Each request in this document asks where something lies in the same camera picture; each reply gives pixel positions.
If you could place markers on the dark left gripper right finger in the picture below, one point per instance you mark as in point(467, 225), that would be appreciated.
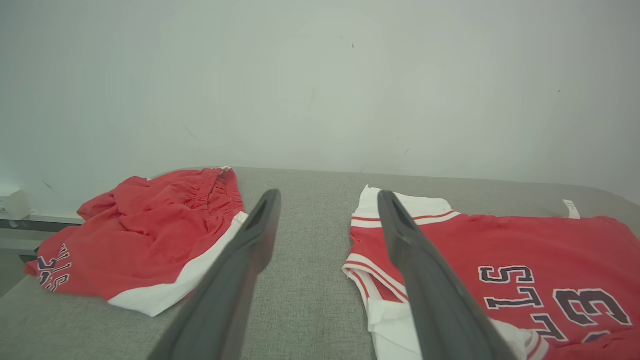
point(430, 300)

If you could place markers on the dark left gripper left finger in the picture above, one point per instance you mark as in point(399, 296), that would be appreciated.
point(225, 300)

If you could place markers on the red white basketball jersey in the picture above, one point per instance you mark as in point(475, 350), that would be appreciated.
point(500, 245)

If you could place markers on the red white-striped shorts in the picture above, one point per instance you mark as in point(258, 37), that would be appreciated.
point(150, 235)

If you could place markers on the small white box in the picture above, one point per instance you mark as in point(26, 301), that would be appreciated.
point(14, 205)

